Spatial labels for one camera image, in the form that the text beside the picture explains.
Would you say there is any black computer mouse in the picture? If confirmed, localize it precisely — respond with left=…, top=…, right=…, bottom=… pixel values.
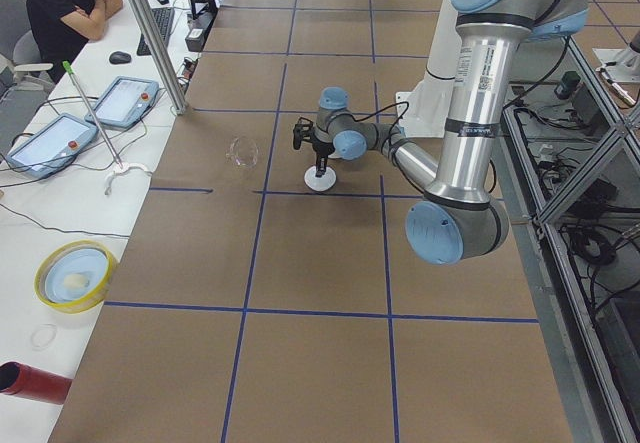
left=109, top=51, right=132, bottom=65

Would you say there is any black computer box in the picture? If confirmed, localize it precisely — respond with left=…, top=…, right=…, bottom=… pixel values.
left=185, top=12, right=215, bottom=53

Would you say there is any far blue teach pendant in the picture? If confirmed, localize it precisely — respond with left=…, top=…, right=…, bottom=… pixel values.
left=92, top=76, right=159, bottom=130

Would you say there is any clear plastic funnel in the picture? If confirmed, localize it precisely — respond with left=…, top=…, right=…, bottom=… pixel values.
left=227, top=136, right=259, bottom=168

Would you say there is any aluminium frame post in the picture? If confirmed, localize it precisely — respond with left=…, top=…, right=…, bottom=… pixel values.
left=128, top=0, right=187, bottom=115

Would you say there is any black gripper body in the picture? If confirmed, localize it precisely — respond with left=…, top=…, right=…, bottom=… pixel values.
left=311, top=134, right=335, bottom=158

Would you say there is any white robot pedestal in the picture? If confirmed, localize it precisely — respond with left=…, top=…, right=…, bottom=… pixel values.
left=396, top=0, right=461, bottom=138

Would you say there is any aluminium side frame rack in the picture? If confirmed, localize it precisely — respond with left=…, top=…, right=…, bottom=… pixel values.
left=497, top=25, right=639, bottom=442

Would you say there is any clear rubber ring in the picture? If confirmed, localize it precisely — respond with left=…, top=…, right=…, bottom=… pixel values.
left=30, top=323, right=59, bottom=349

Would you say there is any near blue teach pendant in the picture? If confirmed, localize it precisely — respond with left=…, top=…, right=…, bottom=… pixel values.
left=6, top=113, right=98, bottom=179

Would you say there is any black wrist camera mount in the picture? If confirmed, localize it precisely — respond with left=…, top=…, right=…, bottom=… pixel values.
left=292, top=117, right=315, bottom=150

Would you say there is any red cylinder bottle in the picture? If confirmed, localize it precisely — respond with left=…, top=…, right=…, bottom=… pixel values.
left=1, top=361, right=72, bottom=405

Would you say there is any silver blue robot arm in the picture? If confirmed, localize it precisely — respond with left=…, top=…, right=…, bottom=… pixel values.
left=293, top=0, right=588, bottom=265

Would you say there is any white curved plastic piece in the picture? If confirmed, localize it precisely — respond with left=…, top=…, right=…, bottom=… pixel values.
left=104, top=162, right=152, bottom=196

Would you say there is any seated person black shirt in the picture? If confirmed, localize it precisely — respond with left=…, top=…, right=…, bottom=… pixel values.
left=26, top=0, right=123, bottom=83

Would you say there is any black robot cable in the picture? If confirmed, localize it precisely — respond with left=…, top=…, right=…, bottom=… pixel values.
left=349, top=100, right=411, bottom=159

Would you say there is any black keyboard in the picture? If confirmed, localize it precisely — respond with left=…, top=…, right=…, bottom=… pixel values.
left=135, top=6, right=176, bottom=57

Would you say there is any grey office chair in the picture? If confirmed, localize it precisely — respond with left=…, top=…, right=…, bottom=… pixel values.
left=1, top=0, right=55, bottom=98

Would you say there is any blue teach pendant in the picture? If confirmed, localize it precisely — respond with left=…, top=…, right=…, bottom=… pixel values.
left=6, top=113, right=98, bottom=179
left=92, top=76, right=159, bottom=130

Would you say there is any metal stick green tip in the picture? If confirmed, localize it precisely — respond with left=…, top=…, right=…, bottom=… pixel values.
left=62, top=60, right=124, bottom=170

